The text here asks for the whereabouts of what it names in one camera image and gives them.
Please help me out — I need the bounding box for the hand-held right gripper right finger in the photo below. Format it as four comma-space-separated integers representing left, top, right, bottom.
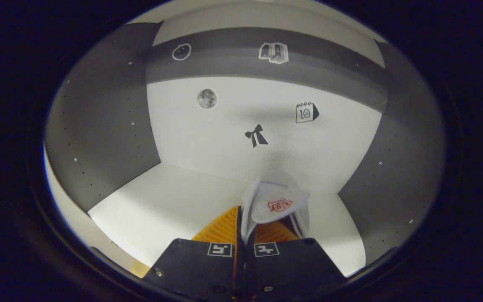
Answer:
242, 218, 347, 301

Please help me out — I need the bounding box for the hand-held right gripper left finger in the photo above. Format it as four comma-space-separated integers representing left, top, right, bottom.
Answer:
143, 206, 242, 301

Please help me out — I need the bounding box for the white shoe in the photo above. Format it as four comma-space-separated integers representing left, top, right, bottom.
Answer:
241, 176, 311, 246

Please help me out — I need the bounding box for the grey shoe cabinet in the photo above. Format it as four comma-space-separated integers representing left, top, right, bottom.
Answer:
44, 0, 445, 279

